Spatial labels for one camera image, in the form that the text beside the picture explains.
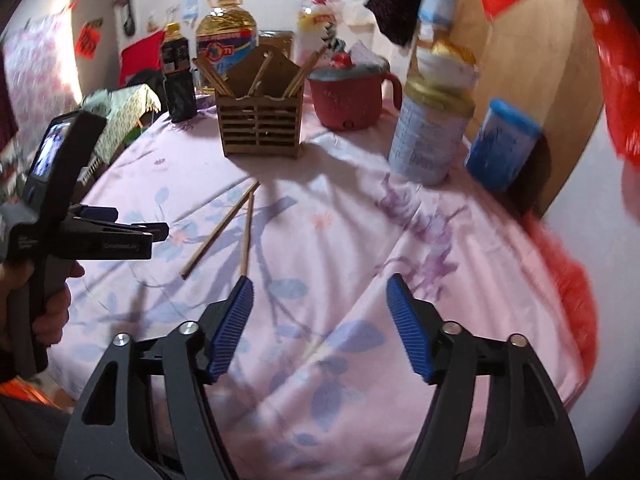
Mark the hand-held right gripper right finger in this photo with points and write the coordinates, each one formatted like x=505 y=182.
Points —
x=410 y=330

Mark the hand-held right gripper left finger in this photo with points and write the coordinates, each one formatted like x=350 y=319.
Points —
x=231 y=330

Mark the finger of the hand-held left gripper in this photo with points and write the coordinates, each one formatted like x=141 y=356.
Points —
x=145 y=231
x=97 y=214

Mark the wooden chopstick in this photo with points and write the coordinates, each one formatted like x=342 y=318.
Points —
x=220 y=230
x=247 y=235

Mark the wooden slatted chopstick holder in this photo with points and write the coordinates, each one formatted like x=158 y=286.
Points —
x=260 y=130

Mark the person's left hand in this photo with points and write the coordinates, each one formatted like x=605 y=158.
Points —
x=55 y=315

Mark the maroon cloth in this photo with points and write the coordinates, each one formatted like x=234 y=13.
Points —
x=6 y=110

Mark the green patterned table cover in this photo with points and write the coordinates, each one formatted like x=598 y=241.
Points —
x=120 y=110

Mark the pink floral tablecloth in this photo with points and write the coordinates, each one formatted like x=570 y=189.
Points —
x=350 y=240

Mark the pink floral curtain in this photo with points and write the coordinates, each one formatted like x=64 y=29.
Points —
x=40 y=70

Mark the dark sauce bottle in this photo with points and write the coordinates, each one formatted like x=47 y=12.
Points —
x=179 y=95

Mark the red diamond paper decoration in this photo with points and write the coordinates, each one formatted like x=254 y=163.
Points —
x=88 y=39

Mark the red pillow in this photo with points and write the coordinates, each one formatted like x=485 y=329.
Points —
x=142 y=57

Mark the red fringed cloth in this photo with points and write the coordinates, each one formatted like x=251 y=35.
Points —
x=575 y=300

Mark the black hanging bag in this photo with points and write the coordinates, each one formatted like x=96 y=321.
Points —
x=129 y=15

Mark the grey door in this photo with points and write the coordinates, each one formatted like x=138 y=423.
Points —
x=97 y=0

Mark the red cardboard box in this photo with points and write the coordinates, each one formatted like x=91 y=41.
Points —
x=25 y=391

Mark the white tin can gold lid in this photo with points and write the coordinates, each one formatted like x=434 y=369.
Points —
x=425 y=135

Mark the blue round container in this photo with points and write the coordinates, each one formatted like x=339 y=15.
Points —
x=502 y=145

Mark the cooking oil bottle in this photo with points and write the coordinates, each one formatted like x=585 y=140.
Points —
x=225 y=40

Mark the brown cardboard box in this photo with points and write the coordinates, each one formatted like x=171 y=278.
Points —
x=275 y=42

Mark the dark cloth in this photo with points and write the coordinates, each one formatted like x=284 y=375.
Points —
x=25 y=440

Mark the red electric pot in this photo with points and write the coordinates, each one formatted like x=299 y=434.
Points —
x=345 y=105

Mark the white bottle with red label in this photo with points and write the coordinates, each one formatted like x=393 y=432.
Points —
x=312 y=35

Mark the wooden board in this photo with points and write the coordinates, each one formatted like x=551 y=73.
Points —
x=550 y=85

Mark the white plastic bag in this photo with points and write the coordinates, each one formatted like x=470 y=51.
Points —
x=357 y=10

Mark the black hanging cloth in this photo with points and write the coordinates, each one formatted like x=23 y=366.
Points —
x=397 y=0

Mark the red hanging cloth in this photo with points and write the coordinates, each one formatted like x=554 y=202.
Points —
x=617 y=60

